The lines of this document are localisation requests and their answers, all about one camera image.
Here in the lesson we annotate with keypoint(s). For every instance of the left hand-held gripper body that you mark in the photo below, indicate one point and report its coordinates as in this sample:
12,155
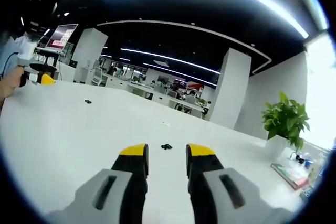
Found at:
26,51

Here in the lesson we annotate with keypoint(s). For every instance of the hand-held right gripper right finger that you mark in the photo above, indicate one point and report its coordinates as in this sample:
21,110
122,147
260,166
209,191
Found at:
207,182

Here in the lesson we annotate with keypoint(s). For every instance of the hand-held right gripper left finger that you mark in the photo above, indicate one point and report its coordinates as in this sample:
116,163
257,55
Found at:
126,182

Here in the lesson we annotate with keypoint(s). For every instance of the black plastic buckle part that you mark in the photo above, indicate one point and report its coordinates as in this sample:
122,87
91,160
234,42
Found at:
88,101
166,146

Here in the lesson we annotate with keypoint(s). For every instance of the person's left hand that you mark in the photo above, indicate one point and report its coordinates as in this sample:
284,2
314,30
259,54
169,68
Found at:
10,82

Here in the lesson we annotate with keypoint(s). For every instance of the black round disc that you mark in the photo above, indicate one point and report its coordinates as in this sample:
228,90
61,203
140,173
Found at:
43,67

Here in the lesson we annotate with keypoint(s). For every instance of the monitor screen on stand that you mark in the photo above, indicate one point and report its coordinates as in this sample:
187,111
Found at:
62,36

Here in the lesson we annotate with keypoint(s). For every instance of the white office chair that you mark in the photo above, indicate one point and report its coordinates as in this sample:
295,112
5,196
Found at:
97,75

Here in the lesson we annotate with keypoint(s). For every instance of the green and red book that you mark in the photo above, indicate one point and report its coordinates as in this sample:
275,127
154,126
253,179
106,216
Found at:
288,175

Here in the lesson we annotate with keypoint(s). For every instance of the row of office desks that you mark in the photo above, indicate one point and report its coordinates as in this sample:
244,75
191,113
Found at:
162,94

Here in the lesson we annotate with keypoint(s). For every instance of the small dark desk clutter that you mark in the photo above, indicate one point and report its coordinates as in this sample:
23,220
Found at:
299,158

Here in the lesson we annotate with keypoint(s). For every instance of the potted green plant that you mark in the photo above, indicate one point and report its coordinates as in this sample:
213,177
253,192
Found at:
286,121

